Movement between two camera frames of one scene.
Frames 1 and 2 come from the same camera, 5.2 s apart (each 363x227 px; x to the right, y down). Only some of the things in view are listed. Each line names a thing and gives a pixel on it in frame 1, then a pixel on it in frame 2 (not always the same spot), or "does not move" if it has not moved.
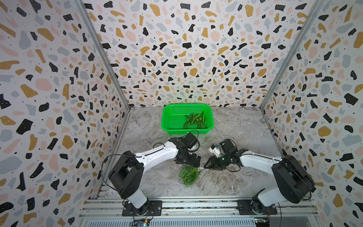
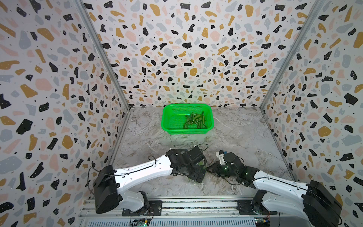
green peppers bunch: (199, 119) does not move
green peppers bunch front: (199, 120) does not move
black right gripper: (212, 161) -> (215, 166)
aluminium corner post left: (90, 24) does not move
